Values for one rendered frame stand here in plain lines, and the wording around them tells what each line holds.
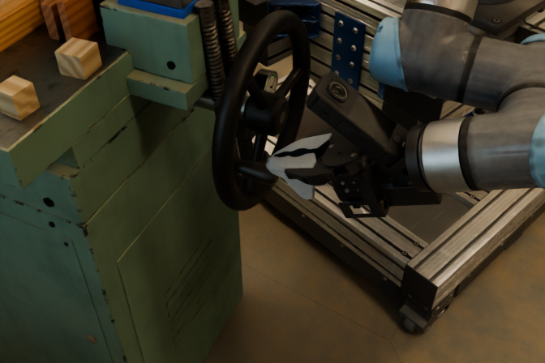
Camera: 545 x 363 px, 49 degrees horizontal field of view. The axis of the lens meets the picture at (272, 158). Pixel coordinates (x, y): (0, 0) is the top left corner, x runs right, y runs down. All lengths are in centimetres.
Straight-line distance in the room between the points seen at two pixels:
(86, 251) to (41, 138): 23
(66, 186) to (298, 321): 91
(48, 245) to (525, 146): 68
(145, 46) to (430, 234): 94
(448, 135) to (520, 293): 119
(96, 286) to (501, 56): 66
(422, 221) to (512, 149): 100
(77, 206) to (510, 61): 56
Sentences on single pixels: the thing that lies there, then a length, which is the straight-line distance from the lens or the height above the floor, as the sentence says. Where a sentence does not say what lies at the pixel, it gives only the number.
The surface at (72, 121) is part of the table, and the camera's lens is 78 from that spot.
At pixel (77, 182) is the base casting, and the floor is 78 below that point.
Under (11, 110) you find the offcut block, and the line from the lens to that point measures 75.
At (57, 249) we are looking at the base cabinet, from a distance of 96.
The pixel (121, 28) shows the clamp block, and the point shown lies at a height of 93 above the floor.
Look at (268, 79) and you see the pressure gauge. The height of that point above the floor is 69.
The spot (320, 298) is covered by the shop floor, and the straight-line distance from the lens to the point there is 163.
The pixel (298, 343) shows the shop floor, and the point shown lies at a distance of 155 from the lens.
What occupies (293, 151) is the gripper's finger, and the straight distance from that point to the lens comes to 72.
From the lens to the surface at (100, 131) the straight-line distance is 83.
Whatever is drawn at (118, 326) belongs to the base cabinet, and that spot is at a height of 46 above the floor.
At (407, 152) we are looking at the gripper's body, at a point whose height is 93.
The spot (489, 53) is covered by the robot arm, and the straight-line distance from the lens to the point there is 66.
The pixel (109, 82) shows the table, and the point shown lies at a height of 88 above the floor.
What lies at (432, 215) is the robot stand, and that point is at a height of 21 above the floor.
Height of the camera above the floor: 132
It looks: 41 degrees down
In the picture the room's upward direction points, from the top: straight up
